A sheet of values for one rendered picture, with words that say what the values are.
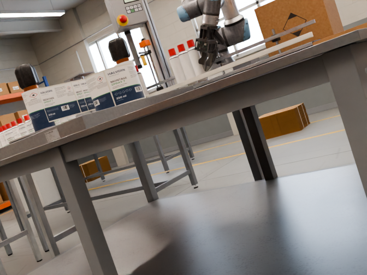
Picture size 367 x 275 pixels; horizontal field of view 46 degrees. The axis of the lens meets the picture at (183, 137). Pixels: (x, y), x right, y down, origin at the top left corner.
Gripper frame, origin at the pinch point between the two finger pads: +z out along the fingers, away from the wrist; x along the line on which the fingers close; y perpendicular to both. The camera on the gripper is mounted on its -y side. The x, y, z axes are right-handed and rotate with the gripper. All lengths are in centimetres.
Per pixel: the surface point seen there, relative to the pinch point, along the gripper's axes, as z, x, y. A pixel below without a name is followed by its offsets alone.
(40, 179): 303, -427, -243
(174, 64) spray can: 1.3, -16.7, 2.5
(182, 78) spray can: 7.1, -12.0, 1.7
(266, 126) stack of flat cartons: 153, -112, -380
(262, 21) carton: -23.3, 16.9, -16.1
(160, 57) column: 2.9, -35.6, -11.8
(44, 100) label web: 15, -41, 60
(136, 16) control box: -16, -50, -7
